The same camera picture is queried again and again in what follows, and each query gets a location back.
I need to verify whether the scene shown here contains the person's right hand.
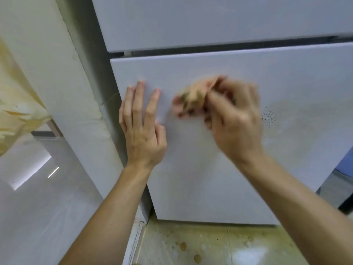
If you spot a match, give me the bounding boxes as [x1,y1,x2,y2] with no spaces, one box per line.
[203,76,267,166]

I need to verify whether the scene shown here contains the pink patterned cleaning cloth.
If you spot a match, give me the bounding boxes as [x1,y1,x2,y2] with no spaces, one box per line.
[172,75,229,121]

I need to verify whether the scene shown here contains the white stained fridge drawer door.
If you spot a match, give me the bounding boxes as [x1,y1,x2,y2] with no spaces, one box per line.
[110,41,353,225]

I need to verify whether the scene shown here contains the person's left forearm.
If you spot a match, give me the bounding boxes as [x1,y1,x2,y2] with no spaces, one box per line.
[59,163,154,265]

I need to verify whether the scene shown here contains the yellow stained curtain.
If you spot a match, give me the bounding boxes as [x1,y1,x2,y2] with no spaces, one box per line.
[0,36,53,158]

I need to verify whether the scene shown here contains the white clean fridge door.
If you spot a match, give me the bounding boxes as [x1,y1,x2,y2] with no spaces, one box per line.
[90,0,353,53]

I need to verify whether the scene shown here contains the person's left hand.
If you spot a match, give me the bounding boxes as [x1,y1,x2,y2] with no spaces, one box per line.
[119,81,168,169]

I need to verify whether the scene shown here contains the person's right forearm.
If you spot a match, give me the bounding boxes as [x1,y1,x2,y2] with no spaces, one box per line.
[239,153,353,265]

